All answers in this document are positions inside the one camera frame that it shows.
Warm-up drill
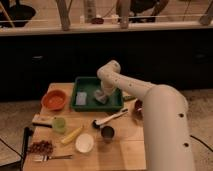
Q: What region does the grey towel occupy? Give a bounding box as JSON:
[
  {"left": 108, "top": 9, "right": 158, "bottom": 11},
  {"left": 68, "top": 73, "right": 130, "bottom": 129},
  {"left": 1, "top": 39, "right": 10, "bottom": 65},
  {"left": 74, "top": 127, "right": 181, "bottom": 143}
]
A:
[{"left": 94, "top": 89, "right": 108, "bottom": 104}]

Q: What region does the pale sponge in tray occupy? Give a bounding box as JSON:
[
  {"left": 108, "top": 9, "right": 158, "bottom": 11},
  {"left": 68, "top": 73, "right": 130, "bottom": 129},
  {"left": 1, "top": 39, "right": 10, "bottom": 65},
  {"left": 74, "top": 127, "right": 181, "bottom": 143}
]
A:
[{"left": 76, "top": 92, "right": 87, "bottom": 105}]

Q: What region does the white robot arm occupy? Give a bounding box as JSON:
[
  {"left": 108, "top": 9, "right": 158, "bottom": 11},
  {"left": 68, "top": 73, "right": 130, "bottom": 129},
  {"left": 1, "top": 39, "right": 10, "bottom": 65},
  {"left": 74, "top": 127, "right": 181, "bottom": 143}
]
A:
[{"left": 97, "top": 60, "right": 196, "bottom": 171}]

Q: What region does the dark red bowl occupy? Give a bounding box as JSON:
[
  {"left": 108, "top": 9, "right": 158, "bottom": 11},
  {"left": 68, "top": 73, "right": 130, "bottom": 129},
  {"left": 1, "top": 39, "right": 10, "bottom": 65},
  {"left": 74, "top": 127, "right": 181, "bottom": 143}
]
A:
[{"left": 134, "top": 100, "right": 143, "bottom": 119}]

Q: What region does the metal fork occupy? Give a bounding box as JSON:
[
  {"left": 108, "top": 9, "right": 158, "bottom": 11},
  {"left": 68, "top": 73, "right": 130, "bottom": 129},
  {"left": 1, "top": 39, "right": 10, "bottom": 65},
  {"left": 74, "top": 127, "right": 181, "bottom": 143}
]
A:
[{"left": 33, "top": 155, "right": 73, "bottom": 162}]

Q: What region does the orange plastic bowl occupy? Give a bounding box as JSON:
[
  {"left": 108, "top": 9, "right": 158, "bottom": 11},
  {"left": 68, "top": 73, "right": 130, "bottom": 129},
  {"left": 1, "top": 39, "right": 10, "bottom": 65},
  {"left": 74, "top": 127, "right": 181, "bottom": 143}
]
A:
[{"left": 41, "top": 90, "right": 67, "bottom": 111}]

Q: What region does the white-handled black scoop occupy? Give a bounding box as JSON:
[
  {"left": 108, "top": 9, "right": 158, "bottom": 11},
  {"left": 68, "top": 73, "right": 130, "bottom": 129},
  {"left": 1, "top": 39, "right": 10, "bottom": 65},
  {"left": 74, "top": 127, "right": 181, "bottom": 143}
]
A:
[{"left": 92, "top": 108, "right": 128, "bottom": 129}]

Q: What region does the white round dish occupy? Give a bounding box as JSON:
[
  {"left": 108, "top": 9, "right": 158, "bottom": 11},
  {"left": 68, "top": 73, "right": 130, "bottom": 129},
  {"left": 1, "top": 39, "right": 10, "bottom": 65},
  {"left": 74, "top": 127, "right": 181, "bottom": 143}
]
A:
[{"left": 75, "top": 133, "right": 94, "bottom": 153}]

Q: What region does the green plastic cup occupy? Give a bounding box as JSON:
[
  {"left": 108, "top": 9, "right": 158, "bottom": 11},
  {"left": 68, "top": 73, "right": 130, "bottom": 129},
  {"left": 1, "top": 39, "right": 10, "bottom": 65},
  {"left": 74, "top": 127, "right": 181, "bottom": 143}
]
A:
[{"left": 52, "top": 117, "right": 66, "bottom": 134}]

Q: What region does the dark metal cup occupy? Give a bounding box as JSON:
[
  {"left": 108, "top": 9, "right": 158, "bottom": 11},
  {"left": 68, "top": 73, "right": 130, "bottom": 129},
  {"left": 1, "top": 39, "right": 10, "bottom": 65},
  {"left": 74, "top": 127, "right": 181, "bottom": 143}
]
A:
[{"left": 101, "top": 126, "right": 115, "bottom": 143}]

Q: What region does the green chili pepper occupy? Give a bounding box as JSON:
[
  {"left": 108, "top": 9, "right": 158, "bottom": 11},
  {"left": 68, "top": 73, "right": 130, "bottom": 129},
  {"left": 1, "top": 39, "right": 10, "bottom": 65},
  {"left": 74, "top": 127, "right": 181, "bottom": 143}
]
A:
[{"left": 123, "top": 96, "right": 136, "bottom": 102}]

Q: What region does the black table clamp post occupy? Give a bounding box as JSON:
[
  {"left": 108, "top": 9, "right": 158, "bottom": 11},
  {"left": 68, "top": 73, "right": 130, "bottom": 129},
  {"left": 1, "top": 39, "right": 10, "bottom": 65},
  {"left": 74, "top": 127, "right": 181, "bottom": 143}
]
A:
[{"left": 20, "top": 127, "right": 33, "bottom": 171}]

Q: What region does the green plastic tray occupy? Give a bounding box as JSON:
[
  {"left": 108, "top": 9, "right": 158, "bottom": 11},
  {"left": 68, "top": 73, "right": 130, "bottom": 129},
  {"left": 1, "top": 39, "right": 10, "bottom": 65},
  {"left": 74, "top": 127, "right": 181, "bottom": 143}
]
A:
[{"left": 70, "top": 77, "right": 124, "bottom": 112}]

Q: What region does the wooden brush with black bristles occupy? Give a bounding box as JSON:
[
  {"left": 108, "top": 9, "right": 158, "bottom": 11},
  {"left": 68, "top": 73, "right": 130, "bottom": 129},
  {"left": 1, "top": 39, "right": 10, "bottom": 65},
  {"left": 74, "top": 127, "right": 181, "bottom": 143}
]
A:
[{"left": 32, "top": 114, "right": 53, "bottom": 128}]

